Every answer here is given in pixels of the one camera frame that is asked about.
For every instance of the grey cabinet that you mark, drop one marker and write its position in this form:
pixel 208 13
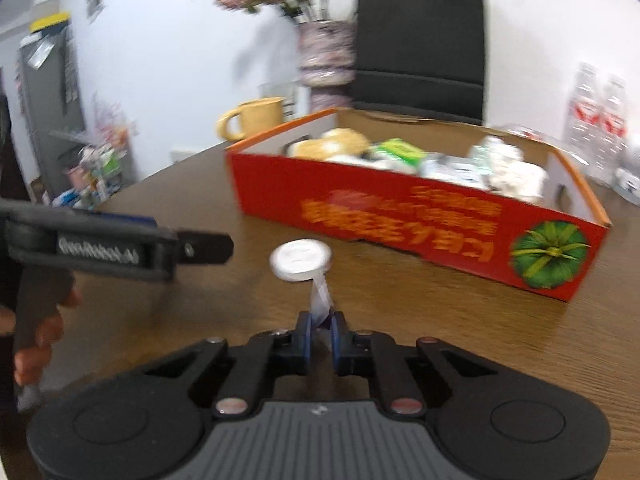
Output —
pixel 50 90

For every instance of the yellow mug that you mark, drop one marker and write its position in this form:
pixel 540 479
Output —
pixel 260 117

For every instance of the yellow bread buns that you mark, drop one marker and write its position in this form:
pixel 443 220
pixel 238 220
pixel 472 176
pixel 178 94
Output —
pixel 340 142

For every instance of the green yellow tissue pack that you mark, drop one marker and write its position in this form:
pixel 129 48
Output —
pixel 400 150

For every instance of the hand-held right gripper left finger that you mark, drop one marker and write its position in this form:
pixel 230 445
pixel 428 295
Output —
pixel 306 330

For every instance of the clear cotton swab container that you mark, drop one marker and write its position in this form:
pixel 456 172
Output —
pixel 450 167

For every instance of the clear glass cup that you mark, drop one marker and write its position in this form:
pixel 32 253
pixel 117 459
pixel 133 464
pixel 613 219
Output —
pixel 285 91

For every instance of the purple white ceramic vase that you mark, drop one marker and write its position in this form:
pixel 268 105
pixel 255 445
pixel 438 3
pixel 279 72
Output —
pixel 325 60

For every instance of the white round disc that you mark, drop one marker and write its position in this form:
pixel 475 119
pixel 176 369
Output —
pixel 300 260

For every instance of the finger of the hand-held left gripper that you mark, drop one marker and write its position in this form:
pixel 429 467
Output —
pixel 205 249
pixel 130 219

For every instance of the black paper bag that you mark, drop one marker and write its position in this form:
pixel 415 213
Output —
pixel 420 45

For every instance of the clear plastic bag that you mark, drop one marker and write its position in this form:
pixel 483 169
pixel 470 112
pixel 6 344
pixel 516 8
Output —
pixel 487 152

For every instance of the white tissue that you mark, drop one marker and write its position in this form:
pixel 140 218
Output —
pixel 515 177

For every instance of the person's left hand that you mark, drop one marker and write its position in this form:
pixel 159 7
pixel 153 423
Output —
pixel 47 330

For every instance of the clear water bottle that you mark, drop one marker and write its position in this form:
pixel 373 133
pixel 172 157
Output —
pixel 582 110
pixel 612 130

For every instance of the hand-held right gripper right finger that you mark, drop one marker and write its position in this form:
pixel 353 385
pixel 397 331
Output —
pixel 337 335

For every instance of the clear candy wrapper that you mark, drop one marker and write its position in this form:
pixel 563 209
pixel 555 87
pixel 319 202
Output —
pixel 320 295

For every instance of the red cardboard box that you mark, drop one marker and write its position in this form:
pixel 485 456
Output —
pixel 280 190

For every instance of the crushed clear plastic bottle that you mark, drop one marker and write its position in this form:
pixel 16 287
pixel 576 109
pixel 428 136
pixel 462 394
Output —
pixel 520 131

